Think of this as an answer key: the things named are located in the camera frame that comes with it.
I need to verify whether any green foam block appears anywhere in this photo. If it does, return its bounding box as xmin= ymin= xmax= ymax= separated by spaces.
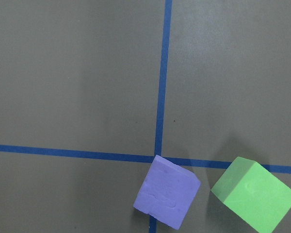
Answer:
xmin=211 ymin=157 xmax=291 ymax=233

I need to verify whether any purple foam block right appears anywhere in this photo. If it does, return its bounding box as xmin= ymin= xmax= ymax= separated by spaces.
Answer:
xmin=133 ymin=155 xmax=201 ymax=230

